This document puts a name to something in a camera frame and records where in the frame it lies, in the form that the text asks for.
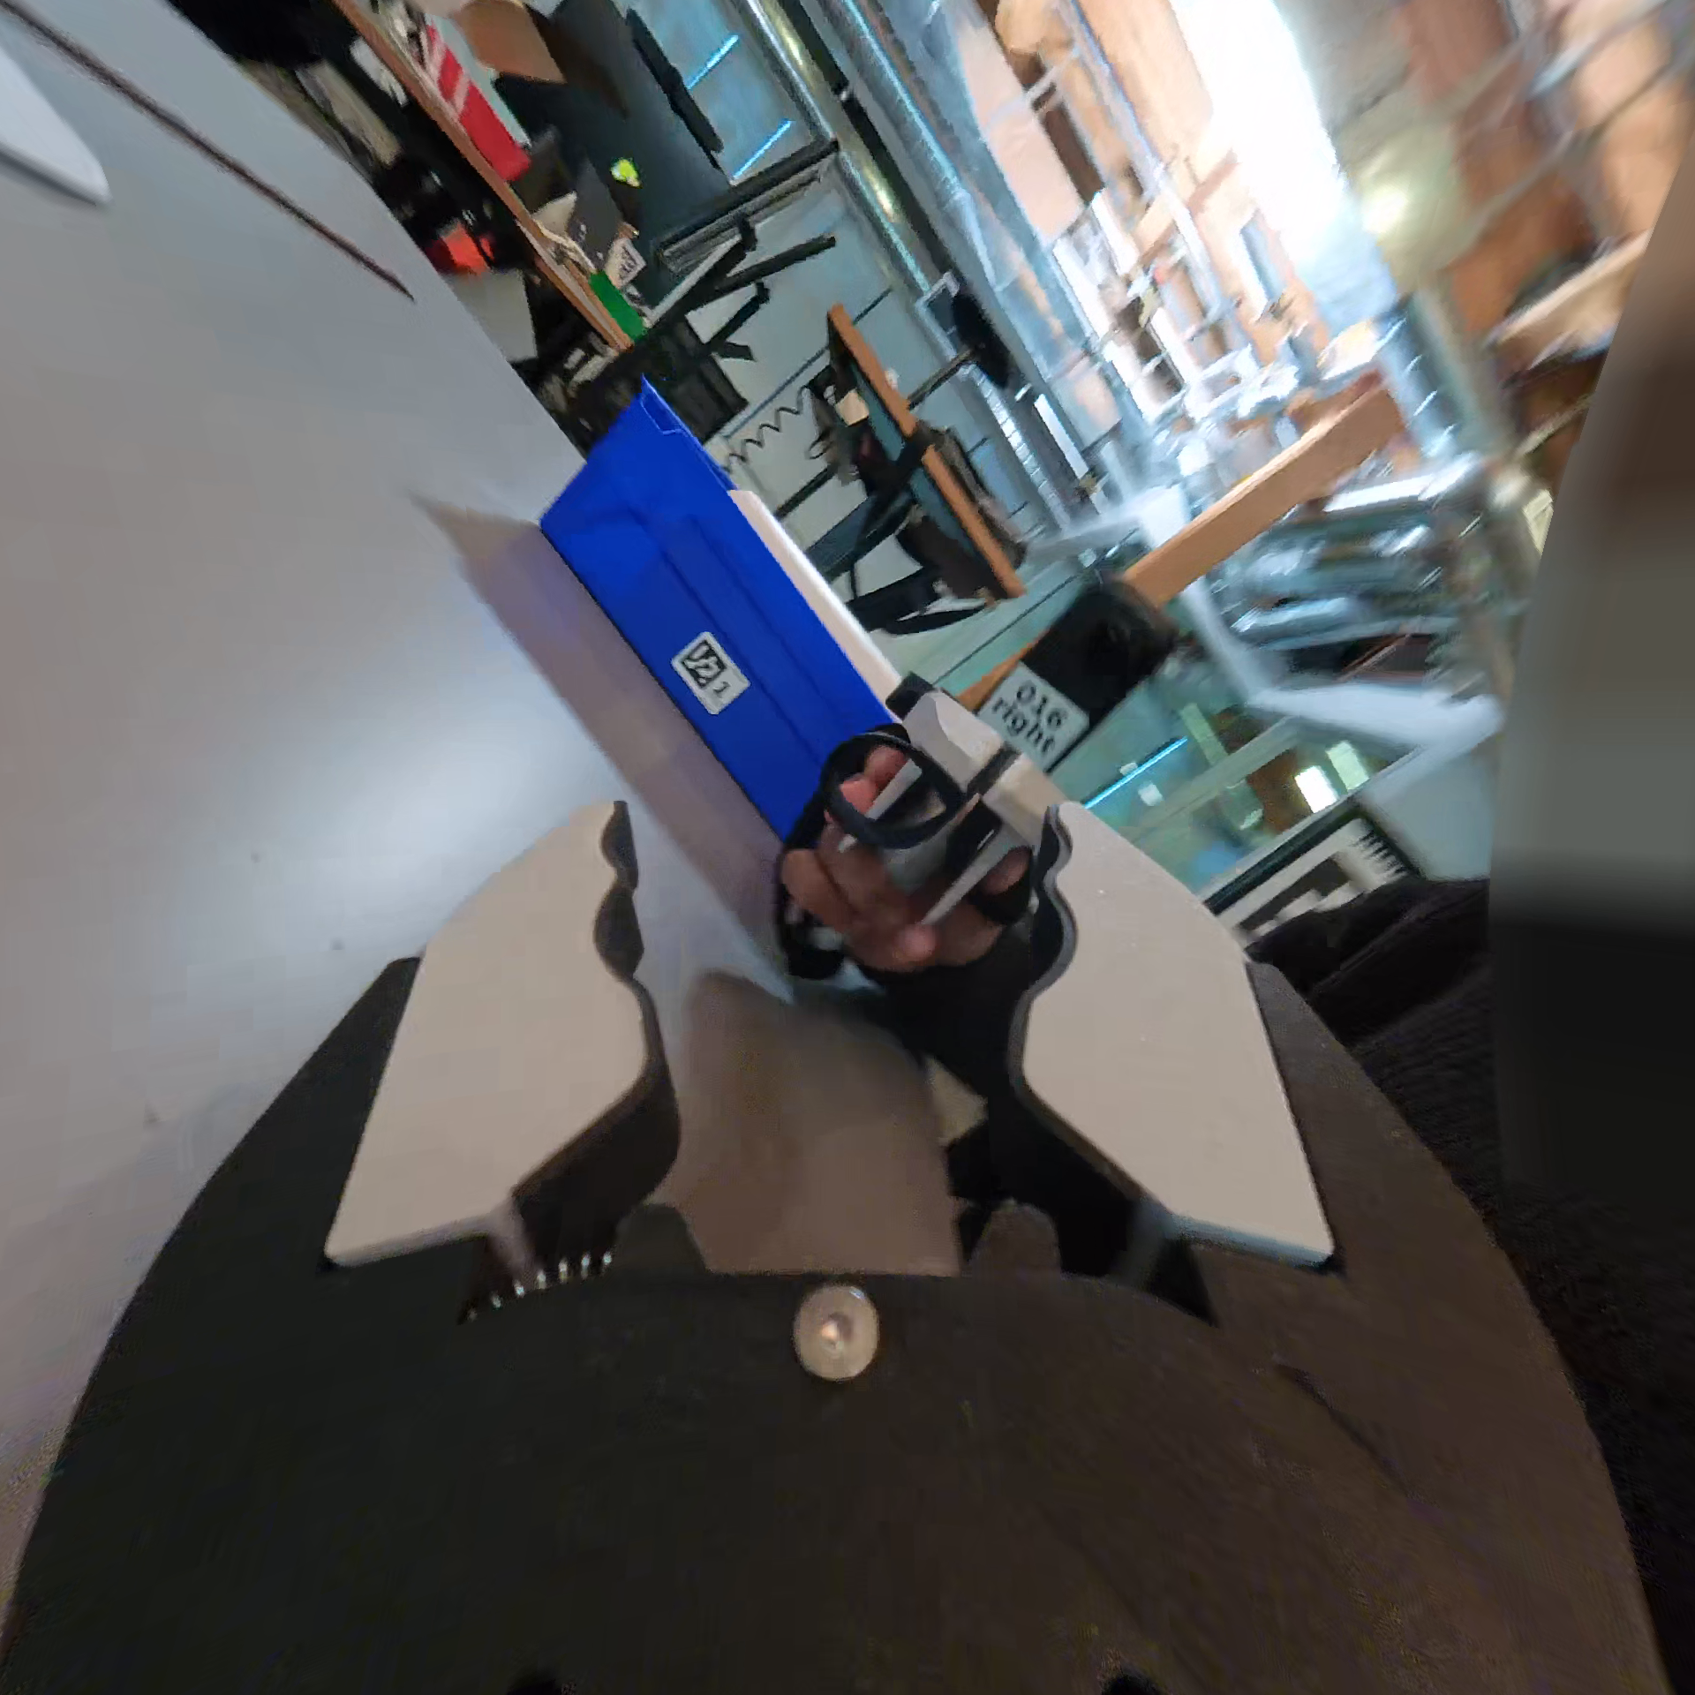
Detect person's right hand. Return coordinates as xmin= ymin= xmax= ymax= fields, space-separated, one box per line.
xmin=781 ymin=774 xmax=1032 ymax=974

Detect red plastic bin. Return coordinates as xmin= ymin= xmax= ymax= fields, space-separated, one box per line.
xmin=422 ymin=24 xmax=529 ymax=174

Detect black metal frame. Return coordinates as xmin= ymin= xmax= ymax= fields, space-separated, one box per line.
xmin=650 ymin=140 xmax=842 ymax=359

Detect wooden edged table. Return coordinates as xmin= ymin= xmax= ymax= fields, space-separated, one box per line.
xmin=823 ymin=304 xmax=1026 ymax=624

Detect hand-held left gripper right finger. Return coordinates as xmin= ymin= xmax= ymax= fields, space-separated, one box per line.
xmin=1007 ymin=797 xmax=1336 ymax=1293

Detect grey leaning board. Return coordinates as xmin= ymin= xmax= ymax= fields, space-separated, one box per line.
xmin=449 ymin=264 xmax=542 ymax=365

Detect person's right forearm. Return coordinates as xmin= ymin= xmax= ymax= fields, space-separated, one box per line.
xmin=861 ymin=873 xmax=1695 ymax=1657

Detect silver spiral duct pipes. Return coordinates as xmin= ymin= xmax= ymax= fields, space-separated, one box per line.
xmin=741 ymin=0 xmax=1061 ymax=438

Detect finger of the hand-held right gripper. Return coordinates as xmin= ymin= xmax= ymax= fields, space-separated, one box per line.
xmin=899 ymin=689 xmax=1025 ymax=803
xmin=986 ymin=765 xmax=1064 ymax=861

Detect black framed marker sign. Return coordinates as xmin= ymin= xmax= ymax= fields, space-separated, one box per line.
xmin=1205 ymin=795 xmax=1428 ymax=944

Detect wooden top table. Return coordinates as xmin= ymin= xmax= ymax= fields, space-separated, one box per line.
xmin=330 ymin=0 xmax=638 ymax=353

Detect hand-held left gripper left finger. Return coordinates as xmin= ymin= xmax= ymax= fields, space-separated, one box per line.
xmin=325 ymin=797 xmax=684 ymax=1313

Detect black crate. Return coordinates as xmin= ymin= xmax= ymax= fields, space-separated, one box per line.
xmin=569 ymin=317 xmax=749 ymax=453

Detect black panel with cardboard flap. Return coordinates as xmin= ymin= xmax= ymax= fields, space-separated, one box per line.
xmin=455 ymin=0 xmax=729 ymax=180

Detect black round disc stand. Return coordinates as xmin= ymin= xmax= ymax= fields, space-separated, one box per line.
xmin=914 ymin=291 xmax=1014 ymax=399

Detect white tablet stand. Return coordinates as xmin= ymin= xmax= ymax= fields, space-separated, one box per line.
xmin=0 ymin=53 xmax=111 ymax=206

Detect blue plastic bin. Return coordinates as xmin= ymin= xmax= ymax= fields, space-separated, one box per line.
xmin=541 ymin=377 xmax=902 ymax=842

